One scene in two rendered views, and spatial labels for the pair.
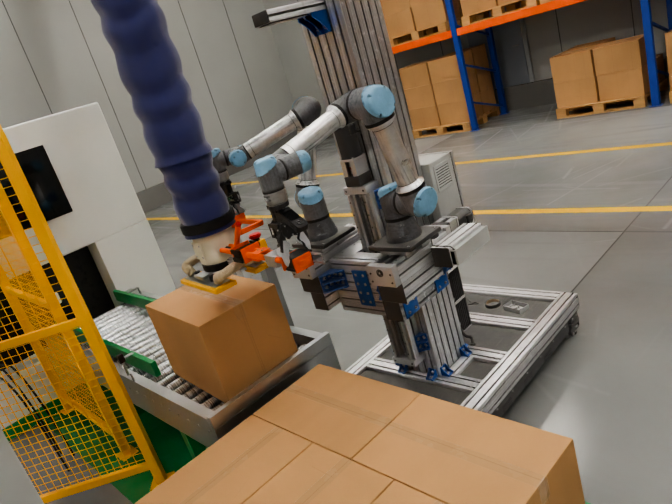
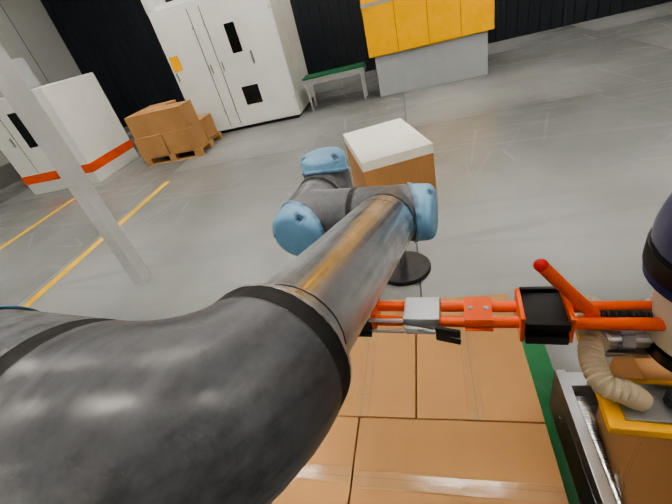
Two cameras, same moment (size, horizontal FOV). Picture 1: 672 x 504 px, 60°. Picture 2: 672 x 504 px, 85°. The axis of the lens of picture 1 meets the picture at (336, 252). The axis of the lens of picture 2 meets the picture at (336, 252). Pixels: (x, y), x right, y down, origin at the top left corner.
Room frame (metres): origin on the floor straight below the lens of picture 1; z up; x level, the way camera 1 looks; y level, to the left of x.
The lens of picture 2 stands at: (2.36, -0.19, 1.76)
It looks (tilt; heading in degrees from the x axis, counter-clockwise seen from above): 33 degrees down; 147
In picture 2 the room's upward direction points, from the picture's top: 16 degrees counter-clockwise
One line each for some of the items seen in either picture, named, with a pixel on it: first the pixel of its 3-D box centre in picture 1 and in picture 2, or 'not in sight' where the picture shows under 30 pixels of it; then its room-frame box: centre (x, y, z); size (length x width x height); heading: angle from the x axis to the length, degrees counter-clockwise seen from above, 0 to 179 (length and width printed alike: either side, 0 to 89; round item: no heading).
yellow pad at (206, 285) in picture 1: (206, 278); not in sight; (2.31, 0.55, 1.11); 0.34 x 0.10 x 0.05; 34
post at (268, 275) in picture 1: (284, 320); not in sight; (3.07, 0.40, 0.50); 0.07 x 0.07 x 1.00; 39
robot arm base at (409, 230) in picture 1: (401, 225); not in sight; (2.28, -0.29, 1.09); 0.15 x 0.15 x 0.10
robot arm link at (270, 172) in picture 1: (269, 174); (328, 185); (1.88, 0.13, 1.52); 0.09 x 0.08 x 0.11; 120
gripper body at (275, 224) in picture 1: (282, 220); not in sight; (1.89, 0.14, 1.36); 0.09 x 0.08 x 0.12; 33
